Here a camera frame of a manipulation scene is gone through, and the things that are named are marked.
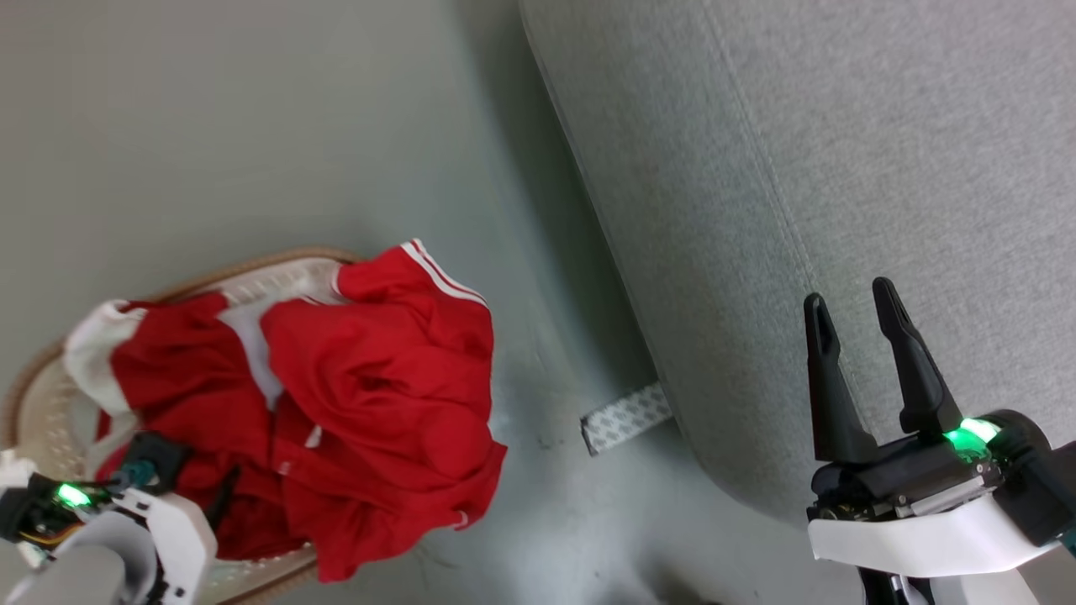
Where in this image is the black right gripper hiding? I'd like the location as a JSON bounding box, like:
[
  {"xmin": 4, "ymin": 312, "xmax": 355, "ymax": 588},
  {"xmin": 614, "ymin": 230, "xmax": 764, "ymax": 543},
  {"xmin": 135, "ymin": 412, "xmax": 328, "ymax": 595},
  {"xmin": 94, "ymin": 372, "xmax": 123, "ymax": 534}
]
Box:
[{"xmin": 803, "ymin": 277, "xmax": 1007, "ymax": 523}]

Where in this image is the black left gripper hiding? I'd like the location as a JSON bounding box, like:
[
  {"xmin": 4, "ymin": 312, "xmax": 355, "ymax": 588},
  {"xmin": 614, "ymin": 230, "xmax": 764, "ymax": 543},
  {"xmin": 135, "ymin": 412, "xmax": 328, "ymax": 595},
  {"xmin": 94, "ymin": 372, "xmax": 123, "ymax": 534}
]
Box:
[{"xmin": 0, "ymin": 466, "xmax": 242, "ymax": 547}]

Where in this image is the red jacket with white stripes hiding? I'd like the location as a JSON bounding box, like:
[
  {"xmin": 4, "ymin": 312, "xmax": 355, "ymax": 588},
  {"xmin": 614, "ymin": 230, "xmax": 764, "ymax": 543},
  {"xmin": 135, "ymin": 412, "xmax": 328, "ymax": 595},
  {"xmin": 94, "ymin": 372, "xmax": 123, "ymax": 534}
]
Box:
[{"xmin": 94, "ymin": 239, "xmax": 508, "ymax": 583}]

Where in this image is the white perforated laundry basket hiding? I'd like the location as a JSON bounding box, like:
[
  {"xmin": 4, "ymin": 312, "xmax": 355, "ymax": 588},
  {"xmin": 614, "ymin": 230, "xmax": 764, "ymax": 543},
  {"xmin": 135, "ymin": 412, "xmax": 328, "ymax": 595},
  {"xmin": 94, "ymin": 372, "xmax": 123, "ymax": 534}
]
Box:
[{"xmin": 0, "ymin": 246, "xmax": 364, "ymax": 605}]

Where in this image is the grey fabric sofa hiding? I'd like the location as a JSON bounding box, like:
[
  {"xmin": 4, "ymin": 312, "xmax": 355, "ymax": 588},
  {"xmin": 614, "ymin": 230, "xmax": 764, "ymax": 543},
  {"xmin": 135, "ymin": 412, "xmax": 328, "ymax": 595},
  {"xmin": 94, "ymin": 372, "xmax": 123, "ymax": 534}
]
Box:
[{"xmin": 519, "ymin": 0, "xmax": 1076, "ymax": 526}]

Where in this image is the grey patterned tape strip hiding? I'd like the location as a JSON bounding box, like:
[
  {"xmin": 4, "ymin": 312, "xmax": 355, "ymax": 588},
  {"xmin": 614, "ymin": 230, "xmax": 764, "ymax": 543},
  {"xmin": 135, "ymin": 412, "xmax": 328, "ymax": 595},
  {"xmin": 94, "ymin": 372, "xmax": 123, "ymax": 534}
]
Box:
[{"xmin": 580, "ymin": 382, "xmax": 674, "ymax": 457}]

